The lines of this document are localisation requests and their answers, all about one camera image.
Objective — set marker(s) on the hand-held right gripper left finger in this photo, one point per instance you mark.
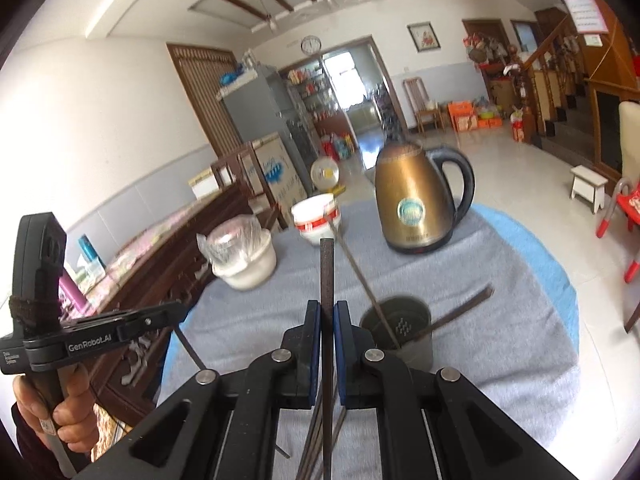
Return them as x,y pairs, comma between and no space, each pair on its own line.
313,355

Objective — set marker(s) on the golden electric kettle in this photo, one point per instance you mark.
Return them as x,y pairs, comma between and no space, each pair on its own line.
410,190

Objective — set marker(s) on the carved wooden cabinet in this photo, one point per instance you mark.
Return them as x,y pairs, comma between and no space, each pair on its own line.
165,270

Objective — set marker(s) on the pink bottle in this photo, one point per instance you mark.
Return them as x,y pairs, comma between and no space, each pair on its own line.
70,292

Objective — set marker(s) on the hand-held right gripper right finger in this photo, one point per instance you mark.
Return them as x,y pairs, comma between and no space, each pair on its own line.
341,355

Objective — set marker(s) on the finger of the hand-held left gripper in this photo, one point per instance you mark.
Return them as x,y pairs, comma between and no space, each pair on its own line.
150,317

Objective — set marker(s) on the red and white bowl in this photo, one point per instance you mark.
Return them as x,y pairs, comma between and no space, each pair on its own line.
312,225

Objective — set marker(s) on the grey refrigerator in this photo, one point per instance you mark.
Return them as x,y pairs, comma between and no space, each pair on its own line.
260,110

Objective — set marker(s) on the wooden lattice door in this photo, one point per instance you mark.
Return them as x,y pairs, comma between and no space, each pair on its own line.
205,95

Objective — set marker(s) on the dark chopstick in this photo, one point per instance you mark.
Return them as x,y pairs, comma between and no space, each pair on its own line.
360,275
192,350
309,445
460,305
282,451
327,280
336,440

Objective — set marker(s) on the white container with plastic wrap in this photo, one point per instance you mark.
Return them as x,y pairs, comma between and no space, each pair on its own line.
245,265

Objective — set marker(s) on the framed wall picture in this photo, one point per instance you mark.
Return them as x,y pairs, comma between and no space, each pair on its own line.
423,36

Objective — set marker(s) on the dark perforated chopstick holder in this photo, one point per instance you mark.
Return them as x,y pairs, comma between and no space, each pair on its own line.
410,355

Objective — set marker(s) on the red plastic chair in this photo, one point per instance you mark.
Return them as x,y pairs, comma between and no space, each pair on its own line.
631,210

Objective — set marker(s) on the white cardboard box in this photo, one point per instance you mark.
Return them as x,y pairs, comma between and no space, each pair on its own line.
202,185

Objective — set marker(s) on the wooden staircase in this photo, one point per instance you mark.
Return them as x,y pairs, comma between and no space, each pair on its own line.
565,105

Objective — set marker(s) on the white step stool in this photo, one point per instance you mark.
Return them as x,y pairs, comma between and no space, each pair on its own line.
589,182

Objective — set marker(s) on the blue tablecloth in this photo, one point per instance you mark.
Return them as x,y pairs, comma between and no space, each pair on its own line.
545,270

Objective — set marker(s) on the person's left hand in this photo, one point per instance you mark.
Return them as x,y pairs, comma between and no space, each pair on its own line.
75,420

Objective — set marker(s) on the orange boxes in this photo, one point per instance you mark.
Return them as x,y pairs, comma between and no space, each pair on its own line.
467,116

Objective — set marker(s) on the grey tablecloth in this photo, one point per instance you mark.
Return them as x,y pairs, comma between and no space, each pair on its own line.
280,305

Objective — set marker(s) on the round wall clock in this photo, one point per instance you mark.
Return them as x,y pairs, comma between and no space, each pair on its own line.
310,44

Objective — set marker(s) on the cream chair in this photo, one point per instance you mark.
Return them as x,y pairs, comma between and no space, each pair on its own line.
630,135

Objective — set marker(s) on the blue bottle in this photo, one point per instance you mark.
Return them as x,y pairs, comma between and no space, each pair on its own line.
91,255

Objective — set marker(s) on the wall poster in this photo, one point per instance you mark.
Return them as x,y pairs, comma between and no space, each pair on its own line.
585,10

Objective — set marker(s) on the wooden chair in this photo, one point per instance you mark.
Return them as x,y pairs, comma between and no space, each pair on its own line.
425,110

